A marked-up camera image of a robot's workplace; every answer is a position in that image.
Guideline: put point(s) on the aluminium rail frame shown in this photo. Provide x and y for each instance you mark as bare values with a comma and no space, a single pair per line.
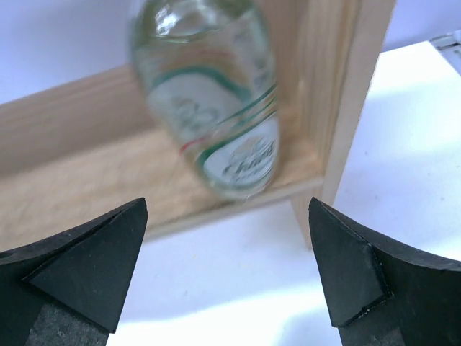
449,46

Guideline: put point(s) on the clear Chang soda bottle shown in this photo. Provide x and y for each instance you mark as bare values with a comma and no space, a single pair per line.
207,72

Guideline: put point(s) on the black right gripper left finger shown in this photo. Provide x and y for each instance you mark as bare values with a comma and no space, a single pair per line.
70,288

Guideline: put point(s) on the wooden shelf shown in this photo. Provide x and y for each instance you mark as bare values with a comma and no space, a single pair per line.
74,152

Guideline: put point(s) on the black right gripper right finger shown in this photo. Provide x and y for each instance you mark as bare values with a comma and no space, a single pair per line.
380,291

